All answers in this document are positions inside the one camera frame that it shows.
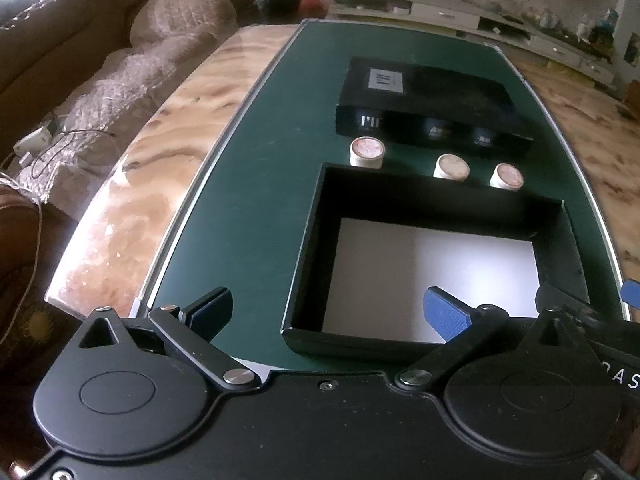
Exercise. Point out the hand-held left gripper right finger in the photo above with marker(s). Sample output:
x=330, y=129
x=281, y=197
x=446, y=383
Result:
x=445, y=312

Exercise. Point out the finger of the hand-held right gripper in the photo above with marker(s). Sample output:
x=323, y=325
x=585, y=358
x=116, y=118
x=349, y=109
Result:
x=632, y=300
x=560, y=297

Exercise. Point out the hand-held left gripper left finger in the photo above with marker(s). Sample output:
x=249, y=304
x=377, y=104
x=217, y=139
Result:
x=212, y=310

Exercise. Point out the black box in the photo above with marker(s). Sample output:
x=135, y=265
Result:
x=435, y=260

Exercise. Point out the white jar pink lid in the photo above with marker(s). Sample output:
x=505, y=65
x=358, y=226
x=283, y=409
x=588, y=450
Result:
x=451, y=167
x=367, y=152
x=506, y=176

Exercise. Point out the black printed box lid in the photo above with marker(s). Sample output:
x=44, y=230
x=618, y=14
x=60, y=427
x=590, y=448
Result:
x=440, y=95

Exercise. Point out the glossy marble desktop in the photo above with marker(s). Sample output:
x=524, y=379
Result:
x=150, y=160

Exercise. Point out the green board silver edge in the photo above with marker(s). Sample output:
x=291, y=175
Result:
x=260, y=160

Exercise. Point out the dark brown armchair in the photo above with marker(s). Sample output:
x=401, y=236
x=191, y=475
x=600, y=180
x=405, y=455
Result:
x=25, y=270

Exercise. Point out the white charger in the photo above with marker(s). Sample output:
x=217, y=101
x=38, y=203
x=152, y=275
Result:
x=32, y=141

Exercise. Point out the beige knitted blanket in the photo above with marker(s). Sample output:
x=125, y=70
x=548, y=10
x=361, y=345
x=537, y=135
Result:
x=165, y=25

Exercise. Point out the white television cabinet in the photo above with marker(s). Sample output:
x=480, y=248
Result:
x=440, y=10

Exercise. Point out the brown leather sofa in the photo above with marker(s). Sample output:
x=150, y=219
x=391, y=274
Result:
x=60, y=35

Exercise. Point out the red bag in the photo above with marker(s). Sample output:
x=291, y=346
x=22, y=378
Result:
x=312, y=2

